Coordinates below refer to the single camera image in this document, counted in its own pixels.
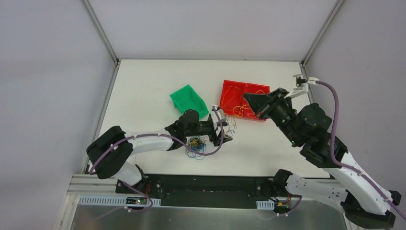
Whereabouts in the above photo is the red double plastic bin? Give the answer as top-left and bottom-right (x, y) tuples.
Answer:
(220, 80), (270, 120)

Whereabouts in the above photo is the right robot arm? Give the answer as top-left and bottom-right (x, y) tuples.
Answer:
(243, 88), (401, 229)

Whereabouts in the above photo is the green plastic bin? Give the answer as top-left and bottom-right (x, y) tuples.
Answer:
(169, 84), (209, 118)

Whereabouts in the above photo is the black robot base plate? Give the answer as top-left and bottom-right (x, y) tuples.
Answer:
(135, 174), (289, 209)

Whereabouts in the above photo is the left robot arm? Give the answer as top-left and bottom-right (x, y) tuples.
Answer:
(86, 106), (233, 194)

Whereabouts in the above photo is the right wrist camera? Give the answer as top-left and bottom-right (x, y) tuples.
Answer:
(285, 74), (319, 99)

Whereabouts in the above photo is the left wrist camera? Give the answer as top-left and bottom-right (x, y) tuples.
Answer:
(210, 104), (228, 127)

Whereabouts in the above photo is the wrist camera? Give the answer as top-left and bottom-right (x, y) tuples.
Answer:
(210, 104), (228, 127)
(285, 74), (319, 99)

